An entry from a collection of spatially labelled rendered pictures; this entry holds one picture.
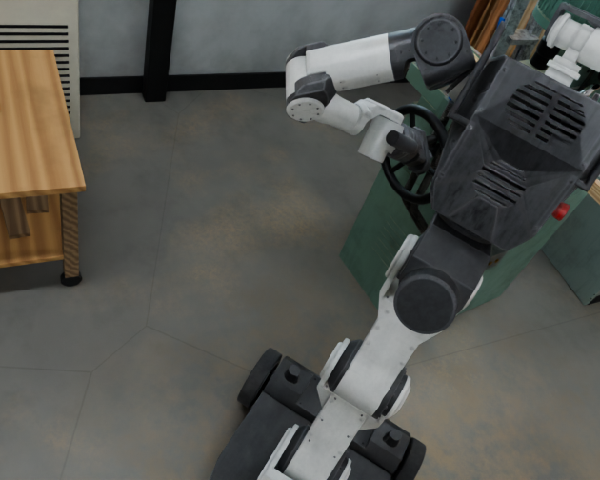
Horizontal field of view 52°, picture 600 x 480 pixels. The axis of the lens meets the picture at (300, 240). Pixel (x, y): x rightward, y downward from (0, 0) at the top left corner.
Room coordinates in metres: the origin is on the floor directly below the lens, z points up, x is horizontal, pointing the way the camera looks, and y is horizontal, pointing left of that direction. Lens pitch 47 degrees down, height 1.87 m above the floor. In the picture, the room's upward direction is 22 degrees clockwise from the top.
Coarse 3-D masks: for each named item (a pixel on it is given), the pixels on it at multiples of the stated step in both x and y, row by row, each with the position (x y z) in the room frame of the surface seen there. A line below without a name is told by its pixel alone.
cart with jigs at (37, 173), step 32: (0, 64) 1.49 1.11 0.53; (32, 64) 1.54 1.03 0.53; (0, 96) 1.35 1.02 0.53; (32, 96) 1.40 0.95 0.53; (64, 96) 1.46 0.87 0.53; (0, 128) 1.23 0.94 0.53; (32, 128) 1.27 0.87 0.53; (64, 128) 1.32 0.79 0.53; (0, 160) 1.11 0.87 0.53; (32, 160) 1.16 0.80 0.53; (64, 160) 1.20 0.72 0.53; (0, 192) 1.01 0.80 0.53; (32, 192) 1.05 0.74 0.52; (64, 192) 1.10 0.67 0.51; (0, 224) 1.15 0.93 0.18; (32, 224) 1.19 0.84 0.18; (64, 224) 1.12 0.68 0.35; (0, 256) 1.03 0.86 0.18; (32, 256) 1.08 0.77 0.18; (64, 256) 1.12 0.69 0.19
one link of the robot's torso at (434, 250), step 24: (432, 240) 0.85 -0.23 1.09; (456, 240) 0.86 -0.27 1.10; (480, 240) 0.91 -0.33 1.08; (408, 264) 0.80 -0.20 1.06; (432, 264) 0.81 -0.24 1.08; (456, 264) 0.82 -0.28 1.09; (480, 264) 0.83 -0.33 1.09; (408, 288) 0.74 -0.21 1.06; (432, 288) 0.75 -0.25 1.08; (456, 288) 0.78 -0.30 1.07; (408, 312) 0.72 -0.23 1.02; (432, 312) 0.72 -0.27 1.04; (456, 312) 0.73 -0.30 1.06
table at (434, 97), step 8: (416, 64) 1.78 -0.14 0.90; (408, 72) 1.78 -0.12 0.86; (416, 72) 1.76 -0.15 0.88; (408, 80) 1.78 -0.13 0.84; (416, 80) 1.75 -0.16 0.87; (416, 88) 1.75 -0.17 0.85; (424, 88) 1.73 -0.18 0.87; (440, 88) 1.70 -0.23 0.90; (424, 96) 1.72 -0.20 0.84; (432, 96) 1.70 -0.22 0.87; (440, 96) 1.68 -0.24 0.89; (432, 104) 1.69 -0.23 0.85; (576, 192) 1.53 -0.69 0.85
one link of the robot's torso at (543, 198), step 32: (480, 64) 1.02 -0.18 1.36; (512, 64) 0.94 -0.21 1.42; (480, 96) 1.02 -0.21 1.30; (512, 96) 1.17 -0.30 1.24; (544, 96) 0.92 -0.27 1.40; (576, 96) 0.92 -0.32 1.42; (480, 128) 0.90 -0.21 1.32; (512, 128) 0.90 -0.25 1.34; (544, 128) 0.90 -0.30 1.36; (576, 128) 0.99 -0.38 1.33; (448, 160) 0.89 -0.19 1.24; (480, 160) 0.88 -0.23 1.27; (512, 160) 0.88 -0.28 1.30; (544, 160) 0.87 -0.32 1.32; (576, 160) 0.87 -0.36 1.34; (448, 192) 0.87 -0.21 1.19; (480, 192) 0.87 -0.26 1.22; (512, 192) 1.05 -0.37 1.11; (544, 192) 0.86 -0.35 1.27; (480, 224) 0.85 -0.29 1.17; (512, 224) 0.85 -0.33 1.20
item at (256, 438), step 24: (288, 360) 1.05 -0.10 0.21; (264, 384) 0.99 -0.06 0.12; (288, 384) 0.97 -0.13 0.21; (312, 384) 1.01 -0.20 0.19; (264, 408) 0.89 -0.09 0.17; (288, 408) 0.92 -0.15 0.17; (312, 408) 0.94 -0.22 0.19; (240, 432) 0.79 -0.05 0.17; (264, 432) 0.82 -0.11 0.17; (360, 432) 0.92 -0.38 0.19; (384, 432) 0.94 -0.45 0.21; (408, 432) 0.98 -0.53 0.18; (240, 456) 0.73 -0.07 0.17; (264, 456) 0.75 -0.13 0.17; (360, 456) 0.86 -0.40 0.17; (384, 456) 0.87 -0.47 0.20
